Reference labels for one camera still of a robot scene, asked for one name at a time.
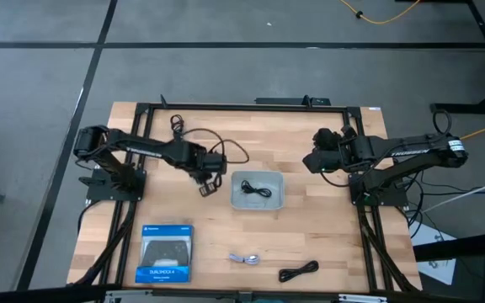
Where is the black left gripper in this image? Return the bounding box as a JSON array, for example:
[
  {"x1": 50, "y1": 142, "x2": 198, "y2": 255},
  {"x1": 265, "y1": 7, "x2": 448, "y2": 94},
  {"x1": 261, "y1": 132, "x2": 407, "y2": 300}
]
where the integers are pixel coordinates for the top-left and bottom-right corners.
[{"x1": 190, "y1": 146, "x2": 228, "y2": 199}]

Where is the white braided USB-C cable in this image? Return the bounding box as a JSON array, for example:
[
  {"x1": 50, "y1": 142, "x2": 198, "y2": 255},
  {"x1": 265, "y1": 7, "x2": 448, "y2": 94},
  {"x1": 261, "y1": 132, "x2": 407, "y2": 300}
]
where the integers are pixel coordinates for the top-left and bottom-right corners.
[{"x1": 228, "y1": 252, "x2": 262, "y2": 266}]

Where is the thick black USB-C cable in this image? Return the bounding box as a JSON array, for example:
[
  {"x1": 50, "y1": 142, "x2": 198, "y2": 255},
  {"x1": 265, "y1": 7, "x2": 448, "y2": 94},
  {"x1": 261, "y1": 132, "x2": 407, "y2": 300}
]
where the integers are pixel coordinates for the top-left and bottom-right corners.
[{"x1": 278, "y1": 259, "x2": 320, "y2": 284}]

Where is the grey plastic tray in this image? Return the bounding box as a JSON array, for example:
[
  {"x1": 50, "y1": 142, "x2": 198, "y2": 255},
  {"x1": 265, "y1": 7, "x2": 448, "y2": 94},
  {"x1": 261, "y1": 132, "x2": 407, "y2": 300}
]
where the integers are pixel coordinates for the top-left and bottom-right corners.
[{"x1": 230, "y1": 170, "x2": 285, "y2": 211}]

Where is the blue DualShock controller box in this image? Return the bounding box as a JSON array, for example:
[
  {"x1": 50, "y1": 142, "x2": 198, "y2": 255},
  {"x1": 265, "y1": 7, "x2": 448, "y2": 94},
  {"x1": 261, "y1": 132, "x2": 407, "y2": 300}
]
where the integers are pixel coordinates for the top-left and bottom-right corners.
[{"x1": 134, "y1": 224, "x2": 195, "y2": 284}]

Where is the white printed paper sheet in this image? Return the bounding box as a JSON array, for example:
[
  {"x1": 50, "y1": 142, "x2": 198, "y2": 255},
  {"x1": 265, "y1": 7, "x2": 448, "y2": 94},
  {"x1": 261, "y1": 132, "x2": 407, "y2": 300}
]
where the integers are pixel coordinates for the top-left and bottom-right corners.
[{"x1": 408, "y1": 220, "x2": 458, "y2": 286}]

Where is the black flat bar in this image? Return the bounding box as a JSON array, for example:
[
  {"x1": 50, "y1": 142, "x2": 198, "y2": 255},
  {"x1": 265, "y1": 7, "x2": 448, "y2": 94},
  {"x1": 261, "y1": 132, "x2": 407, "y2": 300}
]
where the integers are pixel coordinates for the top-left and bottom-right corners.
[{"x1": 412, "y1": 230, "x2": 485, "y2": 263}]

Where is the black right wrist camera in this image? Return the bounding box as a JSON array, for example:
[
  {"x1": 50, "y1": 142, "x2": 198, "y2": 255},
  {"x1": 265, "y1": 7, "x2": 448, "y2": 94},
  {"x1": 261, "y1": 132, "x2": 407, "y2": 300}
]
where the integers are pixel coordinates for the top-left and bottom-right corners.
[{"x1": 312, "y1": 127, "x2": 344, "y2": 151}]

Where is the thin black coiled cable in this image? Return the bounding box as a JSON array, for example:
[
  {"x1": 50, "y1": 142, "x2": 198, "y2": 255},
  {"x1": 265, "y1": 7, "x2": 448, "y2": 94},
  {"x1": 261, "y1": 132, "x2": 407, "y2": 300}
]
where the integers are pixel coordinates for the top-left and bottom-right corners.
[{"x1": 240, "y1": 179, "x2": 273, "y2": 199}]

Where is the black left arm wire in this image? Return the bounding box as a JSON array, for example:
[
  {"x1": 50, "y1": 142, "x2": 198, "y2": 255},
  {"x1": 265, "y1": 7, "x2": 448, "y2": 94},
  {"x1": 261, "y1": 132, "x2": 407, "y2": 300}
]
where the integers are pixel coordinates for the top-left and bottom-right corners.
[{"x1": 169, "y1": 114, "x2": 251, "y2": 166}]

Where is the black bracket on frame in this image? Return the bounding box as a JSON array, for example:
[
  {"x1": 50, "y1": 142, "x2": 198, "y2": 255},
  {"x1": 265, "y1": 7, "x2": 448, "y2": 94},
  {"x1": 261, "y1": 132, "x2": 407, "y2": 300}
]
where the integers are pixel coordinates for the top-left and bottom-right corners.
[{"x1": 254, "y1": 94, "x2": 333, "y2": 107}]

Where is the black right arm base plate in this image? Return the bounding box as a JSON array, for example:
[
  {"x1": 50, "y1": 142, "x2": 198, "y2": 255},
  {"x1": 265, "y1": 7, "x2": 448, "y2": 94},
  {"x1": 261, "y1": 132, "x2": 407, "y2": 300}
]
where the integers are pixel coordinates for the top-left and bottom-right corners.
[{"x1": 349, "y1": 171, "x2": 409, "y2": 208}]

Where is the black aluminium table frame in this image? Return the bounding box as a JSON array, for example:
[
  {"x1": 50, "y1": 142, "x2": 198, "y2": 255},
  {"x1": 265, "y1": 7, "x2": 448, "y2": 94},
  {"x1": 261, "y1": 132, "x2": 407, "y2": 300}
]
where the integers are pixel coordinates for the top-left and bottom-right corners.
[{"x1": 68, "y1": 94, "x2": 423, "y2": 300}]

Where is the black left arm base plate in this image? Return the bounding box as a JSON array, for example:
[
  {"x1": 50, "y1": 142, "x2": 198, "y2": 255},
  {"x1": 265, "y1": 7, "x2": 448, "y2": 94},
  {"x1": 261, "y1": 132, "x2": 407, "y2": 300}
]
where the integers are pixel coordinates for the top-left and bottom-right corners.
[{"x1": 78, "y1": 167, "x2": 147, "y2": 203}]

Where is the black floor cables bundle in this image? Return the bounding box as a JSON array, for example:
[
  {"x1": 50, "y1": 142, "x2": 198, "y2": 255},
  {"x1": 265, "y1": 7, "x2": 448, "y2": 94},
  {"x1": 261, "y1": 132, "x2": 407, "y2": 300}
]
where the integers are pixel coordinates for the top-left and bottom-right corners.
[{"x1": 404, "y1": 170, "x2": 485, "y2": 240}]

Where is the silver bracket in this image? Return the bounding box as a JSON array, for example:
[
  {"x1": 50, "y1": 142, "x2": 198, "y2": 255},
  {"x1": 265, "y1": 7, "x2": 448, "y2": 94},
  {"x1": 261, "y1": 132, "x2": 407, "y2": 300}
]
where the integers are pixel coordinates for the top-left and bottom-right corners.
[{"x1": 338, "y1": 293, "x2": 389, "y2": 303}]

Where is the white floor cable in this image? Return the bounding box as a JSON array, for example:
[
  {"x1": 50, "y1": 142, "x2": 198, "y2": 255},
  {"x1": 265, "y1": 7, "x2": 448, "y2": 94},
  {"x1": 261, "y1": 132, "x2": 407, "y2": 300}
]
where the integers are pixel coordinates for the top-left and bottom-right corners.
[{"x1": 420, "y1": 173, "x2": 485, "y2": 215}]

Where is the yellow floor cable with clip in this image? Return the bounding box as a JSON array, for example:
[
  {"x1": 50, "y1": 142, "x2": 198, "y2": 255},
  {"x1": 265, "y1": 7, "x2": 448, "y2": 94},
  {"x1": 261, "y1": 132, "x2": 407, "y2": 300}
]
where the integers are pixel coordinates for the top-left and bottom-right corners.
[{"x1": 338, "y1": 0, "x2": 421, "y2": 25}]

